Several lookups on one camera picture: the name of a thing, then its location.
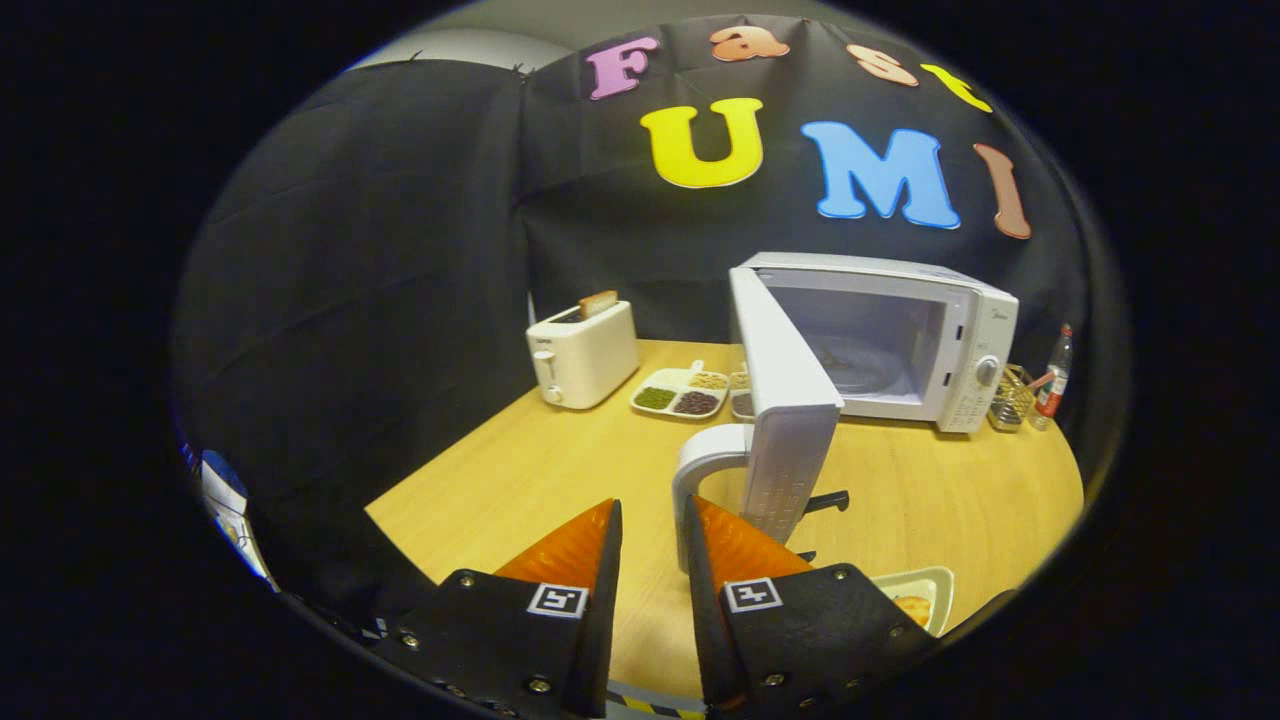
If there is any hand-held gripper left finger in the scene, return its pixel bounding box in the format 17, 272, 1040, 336
375, 498, 623, 720

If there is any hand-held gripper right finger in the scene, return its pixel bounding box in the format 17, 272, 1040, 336
684, 494, 941, 716

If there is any white microwave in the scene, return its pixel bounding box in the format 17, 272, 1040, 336
672, 252, 1020, 576

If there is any yellow black hazard tape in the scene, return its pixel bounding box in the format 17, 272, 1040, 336
606, 688, 707, 720

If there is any white divided tray of beans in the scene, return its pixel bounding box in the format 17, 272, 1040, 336
630, 362, 733, 421

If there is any small square white plate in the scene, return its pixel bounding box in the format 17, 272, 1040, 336
872, 566, 955, 637

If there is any white toaster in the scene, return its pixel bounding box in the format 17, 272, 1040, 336
526, 299, 641, 411

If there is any white and blue object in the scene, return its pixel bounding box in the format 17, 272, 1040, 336
198, 450, 279, 591

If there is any clear bottle with red label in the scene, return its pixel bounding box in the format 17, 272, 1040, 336
1030, 323, 1075, 431

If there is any metal wire basket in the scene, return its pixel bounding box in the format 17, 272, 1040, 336
988, 363, 1037, 433

